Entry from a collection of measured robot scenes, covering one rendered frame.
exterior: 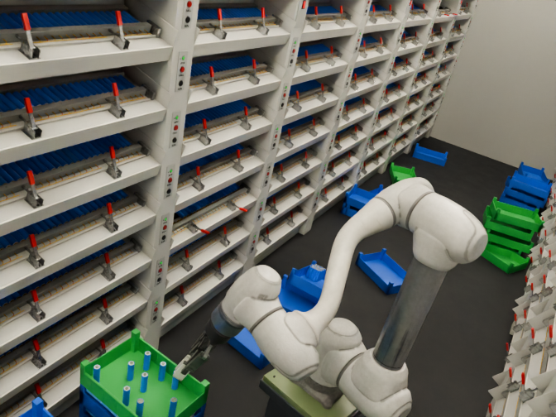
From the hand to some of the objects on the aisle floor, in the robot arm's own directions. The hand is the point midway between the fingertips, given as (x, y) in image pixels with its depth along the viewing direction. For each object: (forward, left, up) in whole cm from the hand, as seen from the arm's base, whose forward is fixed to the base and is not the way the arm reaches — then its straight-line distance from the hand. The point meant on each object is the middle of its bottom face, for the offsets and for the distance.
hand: (184, 367), depth 145 cm
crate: (+26, -72, -46) cm, 89 cm away
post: (+56, -30, -48) cm, 80 cm away
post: (+67, -99, -44) cm, 127 cm away
